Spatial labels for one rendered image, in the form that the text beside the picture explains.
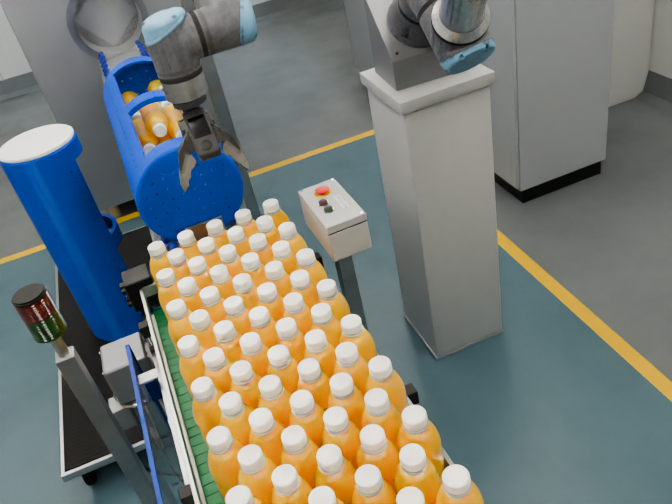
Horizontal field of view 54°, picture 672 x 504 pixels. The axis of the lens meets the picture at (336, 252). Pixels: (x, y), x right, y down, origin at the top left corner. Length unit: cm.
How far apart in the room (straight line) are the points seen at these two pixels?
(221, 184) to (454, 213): 86
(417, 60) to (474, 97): 21
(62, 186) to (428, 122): 133
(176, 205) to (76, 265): 103
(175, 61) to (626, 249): 230
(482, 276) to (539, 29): 116
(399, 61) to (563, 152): 158
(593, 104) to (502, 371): 146
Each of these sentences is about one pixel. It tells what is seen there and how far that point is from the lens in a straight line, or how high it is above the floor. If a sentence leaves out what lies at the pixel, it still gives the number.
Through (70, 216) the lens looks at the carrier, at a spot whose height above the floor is 78.
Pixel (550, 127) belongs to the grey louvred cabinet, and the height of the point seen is 37.
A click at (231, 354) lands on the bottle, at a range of 132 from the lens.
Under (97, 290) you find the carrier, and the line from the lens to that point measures 283.
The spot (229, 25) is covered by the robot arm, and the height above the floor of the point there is 156.
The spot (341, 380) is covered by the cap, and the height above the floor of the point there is 111.
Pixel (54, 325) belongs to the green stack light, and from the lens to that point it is 136.
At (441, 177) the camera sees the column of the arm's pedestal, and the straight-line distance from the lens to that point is 220.
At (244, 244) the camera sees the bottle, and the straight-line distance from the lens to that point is 157.
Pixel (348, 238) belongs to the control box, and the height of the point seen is 105.
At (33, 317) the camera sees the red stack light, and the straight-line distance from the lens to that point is 135.
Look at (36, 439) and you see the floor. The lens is 302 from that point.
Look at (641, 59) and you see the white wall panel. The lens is 440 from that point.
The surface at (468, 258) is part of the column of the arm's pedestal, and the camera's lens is 244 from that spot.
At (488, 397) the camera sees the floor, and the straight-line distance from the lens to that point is 253.
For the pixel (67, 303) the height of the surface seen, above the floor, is 15.
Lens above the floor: 193
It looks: 36 degrees down
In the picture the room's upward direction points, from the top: 13 degrees counter-clockwise
